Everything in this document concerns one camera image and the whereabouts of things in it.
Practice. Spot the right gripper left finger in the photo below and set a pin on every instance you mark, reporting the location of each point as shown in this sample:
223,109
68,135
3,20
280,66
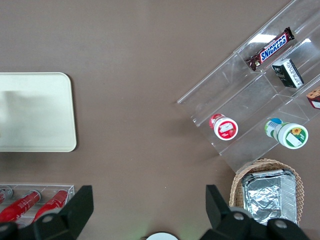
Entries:
65,220

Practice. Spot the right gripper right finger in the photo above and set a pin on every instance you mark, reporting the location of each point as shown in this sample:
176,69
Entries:
225,225

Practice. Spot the light wicker basket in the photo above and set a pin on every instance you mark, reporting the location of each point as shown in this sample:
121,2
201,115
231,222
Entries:
236,190

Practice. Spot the beige rectangular serving tray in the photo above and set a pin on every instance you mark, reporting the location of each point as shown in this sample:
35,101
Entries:
37,112

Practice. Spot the clear acrylic bottle rack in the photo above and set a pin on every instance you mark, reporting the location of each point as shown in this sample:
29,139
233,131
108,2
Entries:
67,187

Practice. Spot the aluminium foil container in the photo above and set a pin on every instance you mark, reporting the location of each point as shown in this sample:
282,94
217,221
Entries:
262,197

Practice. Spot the red lid yogurt cup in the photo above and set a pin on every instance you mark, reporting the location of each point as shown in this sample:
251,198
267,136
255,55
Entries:
225,128

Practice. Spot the green lid yogurt cup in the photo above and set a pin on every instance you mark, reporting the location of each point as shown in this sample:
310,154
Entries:
291,135

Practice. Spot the clear acrylic stepped snack rack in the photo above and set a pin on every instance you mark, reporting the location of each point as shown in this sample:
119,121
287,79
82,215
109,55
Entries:
250,95

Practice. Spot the red cookie box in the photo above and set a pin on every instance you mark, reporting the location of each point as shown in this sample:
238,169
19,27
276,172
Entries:
315,98

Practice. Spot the small black white box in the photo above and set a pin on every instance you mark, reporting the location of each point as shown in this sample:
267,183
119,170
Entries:
287,73

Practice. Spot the Snickers chocolate bar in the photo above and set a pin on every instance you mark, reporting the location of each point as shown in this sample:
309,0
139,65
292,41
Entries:
272,48

